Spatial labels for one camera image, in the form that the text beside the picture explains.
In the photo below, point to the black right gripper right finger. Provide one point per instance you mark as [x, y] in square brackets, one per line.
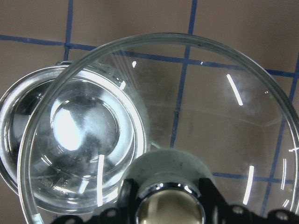
[211, 200]

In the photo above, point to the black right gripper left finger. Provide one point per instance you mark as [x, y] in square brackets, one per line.
[129, 201]

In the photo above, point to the glass pot lid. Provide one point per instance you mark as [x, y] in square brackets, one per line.
[213, 113]

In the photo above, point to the pale green cooking pot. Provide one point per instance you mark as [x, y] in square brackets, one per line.
[88, 135]

